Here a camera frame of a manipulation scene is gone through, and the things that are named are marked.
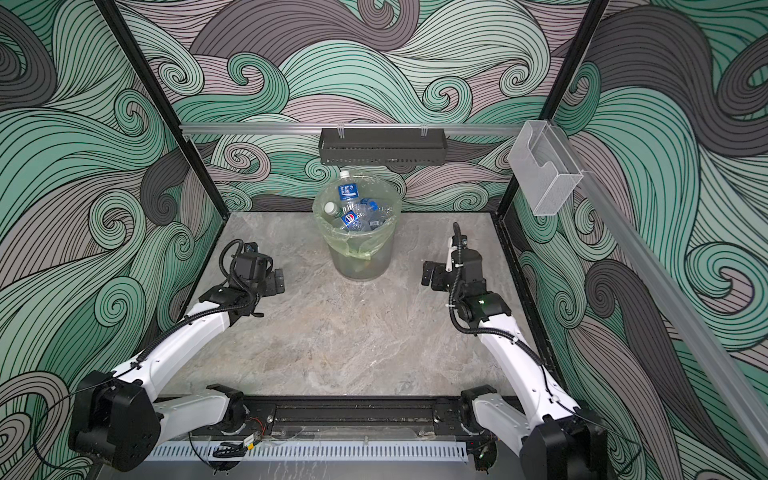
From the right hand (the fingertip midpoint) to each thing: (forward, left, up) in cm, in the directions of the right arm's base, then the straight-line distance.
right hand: (441, 266), depth 81 cm
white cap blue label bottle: (+23, +27, +8) cm, 36 cm away
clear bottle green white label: (+19, +32, +4) cm, 38 cm away
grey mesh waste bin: (+7, +25, -12) cm, 29 cm away
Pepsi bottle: (+12, +25, +7) cm, 29 cm away
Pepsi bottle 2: (+15, +19, +4) cm, 25 cm away
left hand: (0, +51, -4) cm, 51 cm away
